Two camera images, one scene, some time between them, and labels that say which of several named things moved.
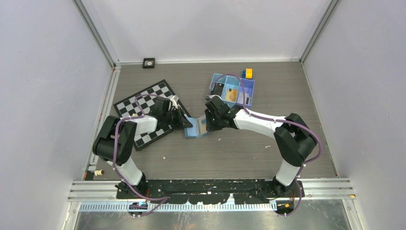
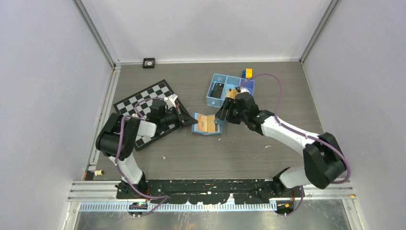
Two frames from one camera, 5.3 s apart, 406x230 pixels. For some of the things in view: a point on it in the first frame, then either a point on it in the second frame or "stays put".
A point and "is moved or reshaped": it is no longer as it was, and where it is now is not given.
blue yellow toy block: (247, 73) stays put
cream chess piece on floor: (99, 172) stays put
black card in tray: (218, 89) stays put
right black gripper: (210, 127) -> (229, 104)
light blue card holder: (199, 127) is moved or reshaped
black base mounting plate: (210, 191) stays put
